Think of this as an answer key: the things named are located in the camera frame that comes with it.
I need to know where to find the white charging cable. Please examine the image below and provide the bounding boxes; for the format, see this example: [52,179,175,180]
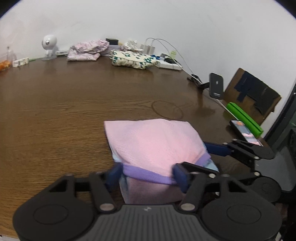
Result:
[144,37,200,80]

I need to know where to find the white charger adapters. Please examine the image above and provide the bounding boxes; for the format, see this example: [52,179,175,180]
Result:
[140,44,155,55]

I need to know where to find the pink blue garment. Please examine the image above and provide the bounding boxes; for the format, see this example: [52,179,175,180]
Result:
[104,118,218,204]

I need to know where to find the white tin box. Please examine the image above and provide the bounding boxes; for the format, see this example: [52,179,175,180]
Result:
[100,45,123,57]

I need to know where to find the brown cardboard box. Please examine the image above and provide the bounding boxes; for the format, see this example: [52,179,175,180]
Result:
[224,68,281,125]

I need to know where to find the dark green tissue box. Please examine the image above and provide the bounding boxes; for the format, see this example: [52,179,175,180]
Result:
[122,40,143,52]

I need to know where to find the cream teal floral garment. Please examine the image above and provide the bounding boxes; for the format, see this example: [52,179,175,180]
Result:
[109,50,157,70]

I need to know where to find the black smartphone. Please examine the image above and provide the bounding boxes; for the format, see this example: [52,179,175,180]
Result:
[229,120,263,146]

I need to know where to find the green plastic object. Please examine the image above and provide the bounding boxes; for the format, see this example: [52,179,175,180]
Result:
[226,102,263,138]

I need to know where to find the black charger block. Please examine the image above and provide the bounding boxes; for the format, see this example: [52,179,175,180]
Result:
[105,38,118,45]

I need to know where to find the pink floral folded garment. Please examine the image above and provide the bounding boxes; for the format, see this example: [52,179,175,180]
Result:
[67,40,109,61]

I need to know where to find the grey wireless charger stand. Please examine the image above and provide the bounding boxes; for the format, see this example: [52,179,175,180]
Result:
[209,73,224,100]

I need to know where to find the blue toy car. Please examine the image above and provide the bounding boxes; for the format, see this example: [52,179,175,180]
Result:
[151,54,160,60]

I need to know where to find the small green bottle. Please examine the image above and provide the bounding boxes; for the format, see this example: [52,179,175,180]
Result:
[170,50,177,59]

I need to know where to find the white round robot toy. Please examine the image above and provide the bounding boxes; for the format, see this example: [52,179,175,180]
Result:
[42,35,57,61]

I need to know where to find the white small power strip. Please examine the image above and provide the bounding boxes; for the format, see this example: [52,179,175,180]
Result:
[12,57,30,68]

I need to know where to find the clear box of oranges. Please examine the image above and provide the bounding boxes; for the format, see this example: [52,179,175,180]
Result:
[0,47,16,72]

